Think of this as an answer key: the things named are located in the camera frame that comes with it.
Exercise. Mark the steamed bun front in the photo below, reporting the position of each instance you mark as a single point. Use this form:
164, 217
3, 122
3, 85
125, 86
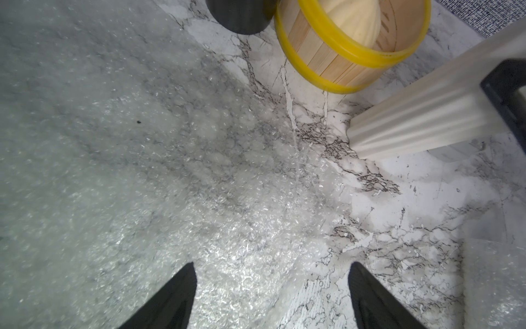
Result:
360, 20

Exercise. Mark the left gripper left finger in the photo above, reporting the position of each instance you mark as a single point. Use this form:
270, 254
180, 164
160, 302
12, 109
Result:
171, 306

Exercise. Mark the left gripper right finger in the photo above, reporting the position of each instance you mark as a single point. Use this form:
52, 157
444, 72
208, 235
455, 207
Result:
374, 306

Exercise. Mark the yellow bamboo steamer basket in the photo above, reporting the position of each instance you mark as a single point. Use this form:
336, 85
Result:
329, 59

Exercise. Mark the black mug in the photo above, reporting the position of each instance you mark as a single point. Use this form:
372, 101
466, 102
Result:
246, 17

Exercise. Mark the small white ribbed vase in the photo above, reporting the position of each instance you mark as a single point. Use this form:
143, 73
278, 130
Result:
445, 107

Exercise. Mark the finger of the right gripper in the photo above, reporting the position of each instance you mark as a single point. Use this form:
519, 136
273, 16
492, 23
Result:
504, 86

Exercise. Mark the clear bubble wrap sheet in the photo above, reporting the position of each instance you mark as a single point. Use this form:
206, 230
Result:
127, 151
494, 284

